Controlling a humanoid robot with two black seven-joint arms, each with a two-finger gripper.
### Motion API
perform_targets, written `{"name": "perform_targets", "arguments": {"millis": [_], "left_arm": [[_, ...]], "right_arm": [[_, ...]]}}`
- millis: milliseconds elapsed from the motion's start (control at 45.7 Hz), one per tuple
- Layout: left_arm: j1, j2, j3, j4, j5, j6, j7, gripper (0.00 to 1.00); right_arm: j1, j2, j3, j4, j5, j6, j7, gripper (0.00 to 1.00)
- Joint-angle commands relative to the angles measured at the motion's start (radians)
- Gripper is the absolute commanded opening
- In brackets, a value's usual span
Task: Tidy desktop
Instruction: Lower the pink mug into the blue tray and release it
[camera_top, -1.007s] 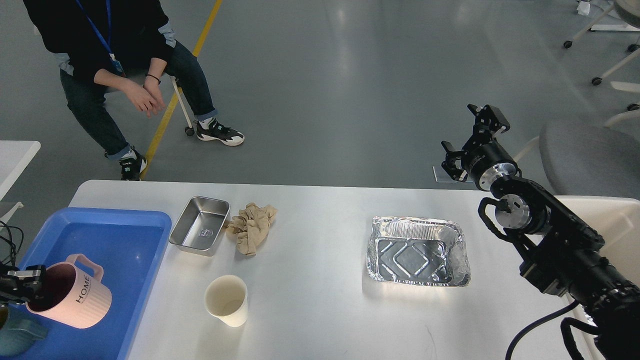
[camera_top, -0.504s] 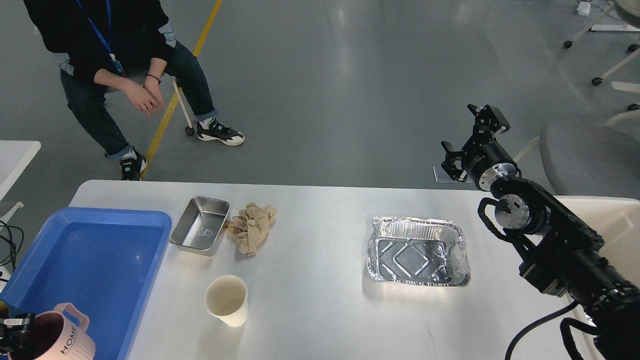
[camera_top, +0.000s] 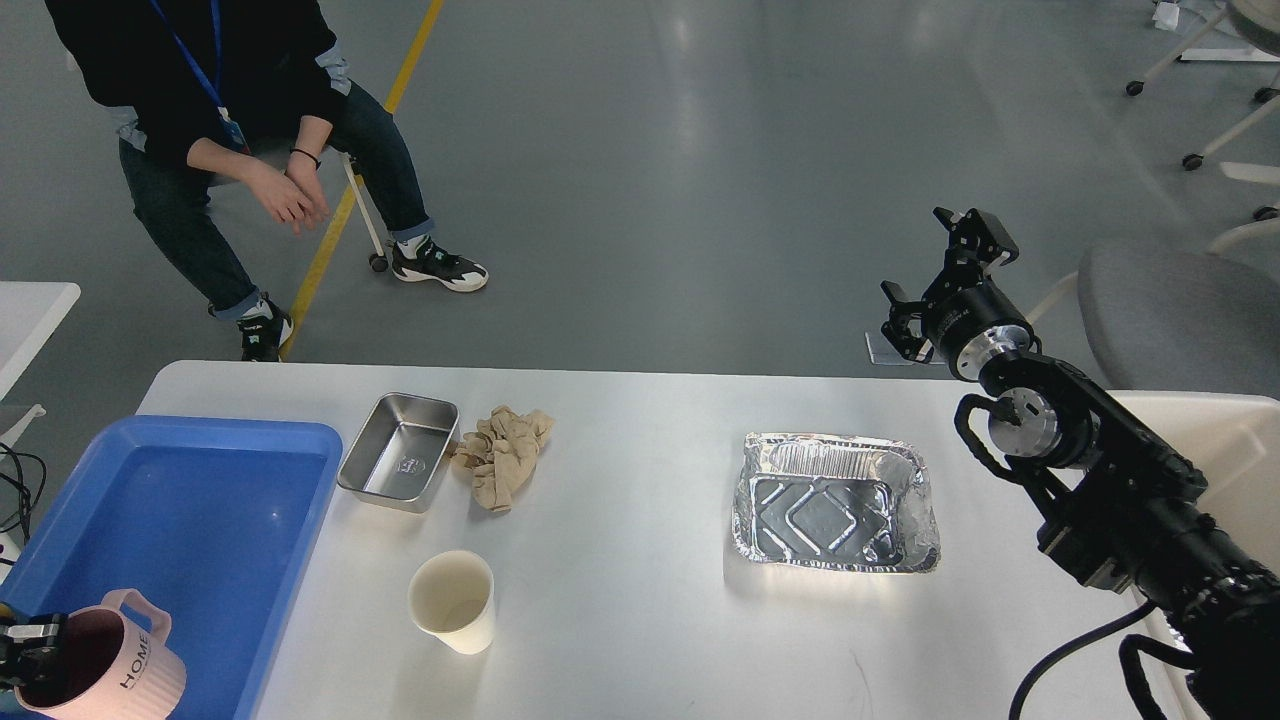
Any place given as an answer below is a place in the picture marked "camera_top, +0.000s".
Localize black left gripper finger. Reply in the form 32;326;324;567
1;615;69;691

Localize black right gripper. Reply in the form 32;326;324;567
879;208;1034;380

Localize pink ribbed mug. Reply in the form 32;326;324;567
15;588;187;719

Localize stainless steel rectangular pan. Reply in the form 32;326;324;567
337;392;460;514

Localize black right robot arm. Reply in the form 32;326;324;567
881;208;1279;719

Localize person's hand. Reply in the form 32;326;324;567
242;152;330;234

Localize grey office chair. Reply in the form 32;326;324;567
1024;241;1279;398

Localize blue plastic tray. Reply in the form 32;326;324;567
3;415;343;719

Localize aluminium foil tray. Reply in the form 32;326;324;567
731;432;942;574

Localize white plastic bin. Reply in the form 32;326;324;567
1114;391;1279;571

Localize white side table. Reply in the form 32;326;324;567
1;281;81;397

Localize white chair legs with castors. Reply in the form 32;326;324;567
1125;0;1280;251

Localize white paper cup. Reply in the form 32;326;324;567
407;550;497;655

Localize crumpled beige cloth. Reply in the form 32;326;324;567
447;405;556;512

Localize white chair under person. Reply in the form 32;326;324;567
338;151;390;273

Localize seated person in black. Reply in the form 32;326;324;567
46;1;489;363

